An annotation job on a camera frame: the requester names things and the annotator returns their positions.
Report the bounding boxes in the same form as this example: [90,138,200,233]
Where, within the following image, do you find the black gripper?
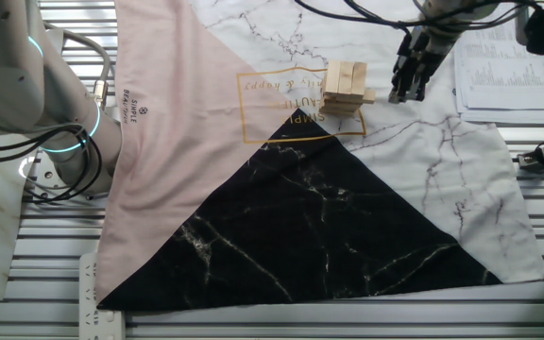
[387,27,444,105]

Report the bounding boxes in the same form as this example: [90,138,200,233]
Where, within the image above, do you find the stacked wooden jenga blocks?
[319,91,366,118]

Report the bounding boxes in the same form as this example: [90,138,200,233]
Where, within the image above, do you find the printed paper stack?
[451,8,544,126]

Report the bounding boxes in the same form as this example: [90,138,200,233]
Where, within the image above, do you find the black foam microphone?
[522,3,544,56]

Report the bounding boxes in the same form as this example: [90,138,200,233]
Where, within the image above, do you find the pink black marble tablecloth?
[94,0,544,313]

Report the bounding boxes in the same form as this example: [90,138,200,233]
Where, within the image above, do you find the white power strip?
[78,251,127,340]

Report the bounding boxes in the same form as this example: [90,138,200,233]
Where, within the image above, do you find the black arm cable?
[294,0,537,29]
[345,0,424,29]

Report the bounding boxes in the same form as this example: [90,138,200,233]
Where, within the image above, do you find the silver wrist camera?
[514,7,531,46]

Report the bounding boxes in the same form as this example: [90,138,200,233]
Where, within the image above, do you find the grey cable with metal connector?
[43,21,113,112]

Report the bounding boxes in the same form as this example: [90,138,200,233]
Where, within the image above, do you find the black looped cable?
[0,134,93,202]
[0,123,105,205]

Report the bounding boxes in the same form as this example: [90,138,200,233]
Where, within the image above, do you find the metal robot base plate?
[22,149,115,202]

